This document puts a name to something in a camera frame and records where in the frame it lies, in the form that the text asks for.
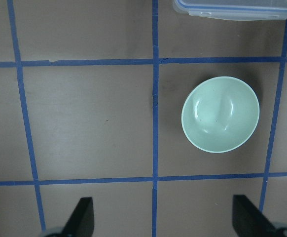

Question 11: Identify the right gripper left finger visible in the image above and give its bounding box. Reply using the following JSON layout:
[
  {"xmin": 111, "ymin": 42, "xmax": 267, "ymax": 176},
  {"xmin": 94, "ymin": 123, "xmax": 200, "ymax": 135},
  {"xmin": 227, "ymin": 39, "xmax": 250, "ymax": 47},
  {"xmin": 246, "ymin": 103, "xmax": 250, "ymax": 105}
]
[{"xmin": 61, "ymin": 197, "xmax": 95, "ymax": 237}]

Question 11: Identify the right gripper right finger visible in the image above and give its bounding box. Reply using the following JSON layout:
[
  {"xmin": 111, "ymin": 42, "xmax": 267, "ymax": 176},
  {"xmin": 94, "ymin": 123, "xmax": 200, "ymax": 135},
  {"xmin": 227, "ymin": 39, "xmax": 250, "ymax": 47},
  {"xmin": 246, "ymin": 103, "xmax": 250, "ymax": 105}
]
[{"xmin": 232, "ymin": 195, "xmax": 277, "ymax": 237}]

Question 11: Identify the green bowl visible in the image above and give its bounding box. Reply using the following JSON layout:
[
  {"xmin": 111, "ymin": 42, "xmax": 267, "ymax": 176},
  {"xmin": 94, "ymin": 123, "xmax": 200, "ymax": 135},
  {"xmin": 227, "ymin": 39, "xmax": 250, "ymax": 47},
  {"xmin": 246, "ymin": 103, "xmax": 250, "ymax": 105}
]
[{"xmin": 181, "ymin": 76, "xmax": 260, "ymax": 154}]

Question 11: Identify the clear plastic food container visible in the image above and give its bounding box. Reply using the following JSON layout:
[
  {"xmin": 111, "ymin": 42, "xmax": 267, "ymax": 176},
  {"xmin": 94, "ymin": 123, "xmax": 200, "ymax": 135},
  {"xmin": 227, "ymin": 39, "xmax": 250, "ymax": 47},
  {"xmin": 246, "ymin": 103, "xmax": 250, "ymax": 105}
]
[{"xmin": 173, "ymin": 0, "xmax": 287, "ymax": 21}]

